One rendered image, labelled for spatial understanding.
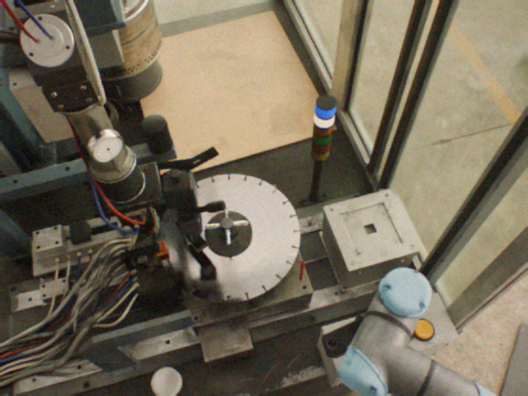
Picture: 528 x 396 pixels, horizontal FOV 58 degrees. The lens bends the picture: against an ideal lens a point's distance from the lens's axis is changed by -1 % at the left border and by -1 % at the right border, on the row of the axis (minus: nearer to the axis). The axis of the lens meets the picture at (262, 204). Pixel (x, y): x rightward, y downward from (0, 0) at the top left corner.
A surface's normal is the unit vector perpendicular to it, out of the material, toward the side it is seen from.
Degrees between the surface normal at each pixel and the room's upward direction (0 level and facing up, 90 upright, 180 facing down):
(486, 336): 0
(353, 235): 0
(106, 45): 90
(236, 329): 0
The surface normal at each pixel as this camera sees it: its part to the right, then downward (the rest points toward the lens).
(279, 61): -0.03, -0.50
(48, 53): 0.18, 0.24
